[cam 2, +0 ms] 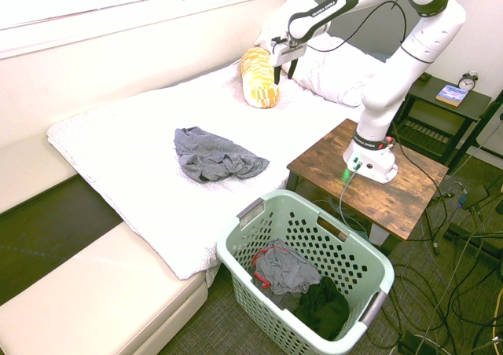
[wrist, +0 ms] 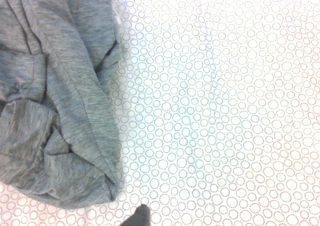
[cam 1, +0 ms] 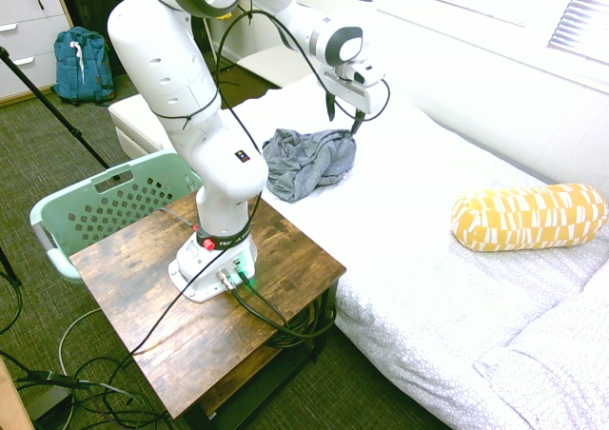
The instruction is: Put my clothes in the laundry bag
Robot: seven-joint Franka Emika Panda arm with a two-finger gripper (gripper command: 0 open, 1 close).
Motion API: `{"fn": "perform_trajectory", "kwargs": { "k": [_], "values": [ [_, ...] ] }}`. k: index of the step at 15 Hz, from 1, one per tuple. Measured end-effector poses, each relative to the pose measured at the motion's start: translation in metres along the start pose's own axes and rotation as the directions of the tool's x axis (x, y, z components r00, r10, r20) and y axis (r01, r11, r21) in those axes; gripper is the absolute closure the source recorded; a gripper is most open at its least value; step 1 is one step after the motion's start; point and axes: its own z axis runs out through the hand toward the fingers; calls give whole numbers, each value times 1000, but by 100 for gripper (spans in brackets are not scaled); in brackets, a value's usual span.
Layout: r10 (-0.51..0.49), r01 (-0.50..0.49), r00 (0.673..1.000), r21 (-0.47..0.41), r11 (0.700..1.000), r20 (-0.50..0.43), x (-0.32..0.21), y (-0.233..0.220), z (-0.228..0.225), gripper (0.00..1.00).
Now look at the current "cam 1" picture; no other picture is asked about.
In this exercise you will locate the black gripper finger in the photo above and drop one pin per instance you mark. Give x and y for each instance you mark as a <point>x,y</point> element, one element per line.
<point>331,106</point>
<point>358,122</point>

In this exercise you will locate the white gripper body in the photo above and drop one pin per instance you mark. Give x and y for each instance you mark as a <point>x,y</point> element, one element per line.
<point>352,98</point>

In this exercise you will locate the grey shirt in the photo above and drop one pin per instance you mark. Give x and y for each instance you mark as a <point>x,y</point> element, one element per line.
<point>309,163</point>

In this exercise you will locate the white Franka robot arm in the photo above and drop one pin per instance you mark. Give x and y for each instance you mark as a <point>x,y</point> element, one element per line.
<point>190,68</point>

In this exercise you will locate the green plastic laundry basket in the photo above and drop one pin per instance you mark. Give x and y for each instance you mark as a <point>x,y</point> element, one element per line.
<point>109,206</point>

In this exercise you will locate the cream bench cushion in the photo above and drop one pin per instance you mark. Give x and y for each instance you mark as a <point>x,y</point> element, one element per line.
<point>138,121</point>
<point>271,64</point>

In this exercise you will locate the white circle-print bedspread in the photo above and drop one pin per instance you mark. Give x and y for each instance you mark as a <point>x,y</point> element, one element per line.
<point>428,297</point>

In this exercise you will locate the yellow patterned bolster pillow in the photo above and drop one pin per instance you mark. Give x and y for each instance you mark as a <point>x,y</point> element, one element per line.
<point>528,218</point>

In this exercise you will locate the window blind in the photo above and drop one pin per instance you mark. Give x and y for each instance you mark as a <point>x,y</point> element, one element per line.
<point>583,16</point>

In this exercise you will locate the blue backpack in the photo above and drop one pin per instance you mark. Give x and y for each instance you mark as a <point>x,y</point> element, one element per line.
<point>83,66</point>

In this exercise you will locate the rustic wooden side table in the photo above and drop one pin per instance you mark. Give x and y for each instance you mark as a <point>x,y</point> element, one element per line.
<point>143,287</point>

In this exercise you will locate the dark wooden cabinet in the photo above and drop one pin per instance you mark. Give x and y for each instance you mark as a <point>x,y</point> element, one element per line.
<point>90,2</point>

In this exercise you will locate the white drawer dresser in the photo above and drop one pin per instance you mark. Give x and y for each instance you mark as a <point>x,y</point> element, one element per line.
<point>28,21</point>

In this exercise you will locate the light wooden furniture edge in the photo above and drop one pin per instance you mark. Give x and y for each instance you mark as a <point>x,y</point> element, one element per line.
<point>9,401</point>

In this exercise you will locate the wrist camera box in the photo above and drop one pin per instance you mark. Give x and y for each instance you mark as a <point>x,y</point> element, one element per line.
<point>367,74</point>

